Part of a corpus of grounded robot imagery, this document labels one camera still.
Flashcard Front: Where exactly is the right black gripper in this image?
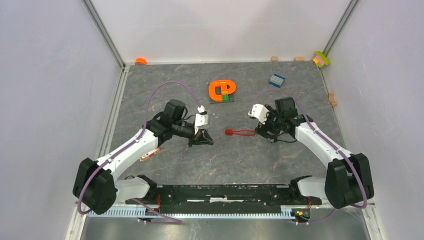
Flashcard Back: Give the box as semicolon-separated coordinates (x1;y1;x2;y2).
254;104;284;143

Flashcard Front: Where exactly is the red key with cord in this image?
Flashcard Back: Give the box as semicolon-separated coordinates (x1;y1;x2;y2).
224;129;256;137

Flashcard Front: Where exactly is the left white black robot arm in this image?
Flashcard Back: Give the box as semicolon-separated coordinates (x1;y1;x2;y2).
72;99;214;215

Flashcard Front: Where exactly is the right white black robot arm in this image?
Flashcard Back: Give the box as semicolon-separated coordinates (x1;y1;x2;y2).
248;97;375;209

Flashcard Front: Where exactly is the green toy brick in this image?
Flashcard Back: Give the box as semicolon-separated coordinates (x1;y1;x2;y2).
222;94;230;102

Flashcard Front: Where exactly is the blue toy brick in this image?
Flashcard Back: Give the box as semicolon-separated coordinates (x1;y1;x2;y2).
268;74;286;88

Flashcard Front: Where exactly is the red wooden box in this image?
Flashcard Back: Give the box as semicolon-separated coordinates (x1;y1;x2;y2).
139;147;161;162

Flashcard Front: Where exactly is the curved wooden block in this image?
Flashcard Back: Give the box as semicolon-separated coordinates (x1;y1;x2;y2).
328;92;338;108

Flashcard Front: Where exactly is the light blue toothed strip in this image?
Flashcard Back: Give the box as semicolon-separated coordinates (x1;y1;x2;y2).
86;207;292;220

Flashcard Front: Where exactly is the multicolour toy brick stack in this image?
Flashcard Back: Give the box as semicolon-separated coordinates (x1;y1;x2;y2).
312;51;331;69

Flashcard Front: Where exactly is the orange round cap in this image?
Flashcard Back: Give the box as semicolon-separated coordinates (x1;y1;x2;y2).
134;57;147;65

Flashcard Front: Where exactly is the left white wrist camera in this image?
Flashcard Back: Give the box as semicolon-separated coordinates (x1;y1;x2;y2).
194;105;209;132

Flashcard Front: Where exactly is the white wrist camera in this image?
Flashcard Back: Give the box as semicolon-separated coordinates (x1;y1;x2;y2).
248;103;270;125
194;105;209;132

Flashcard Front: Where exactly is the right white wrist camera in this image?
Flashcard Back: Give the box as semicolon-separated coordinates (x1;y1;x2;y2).
248;103;270;125

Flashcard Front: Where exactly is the dark flat base plate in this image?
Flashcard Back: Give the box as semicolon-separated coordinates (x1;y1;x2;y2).
209;98;236;104

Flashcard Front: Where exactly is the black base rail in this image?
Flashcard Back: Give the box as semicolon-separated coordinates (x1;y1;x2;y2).
136;174;322;214

